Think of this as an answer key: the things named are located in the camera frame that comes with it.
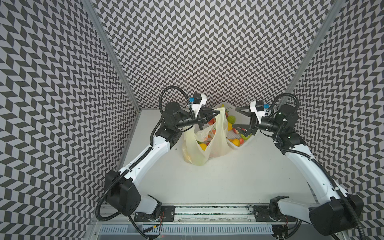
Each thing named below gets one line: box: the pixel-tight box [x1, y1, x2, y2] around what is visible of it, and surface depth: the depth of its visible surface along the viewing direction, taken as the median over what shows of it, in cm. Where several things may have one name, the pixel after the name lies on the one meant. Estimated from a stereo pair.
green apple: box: [227, 115, 236, 125], surface depth 107 cm
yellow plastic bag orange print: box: [182, 107, 232, 166], surface depth 74 cm
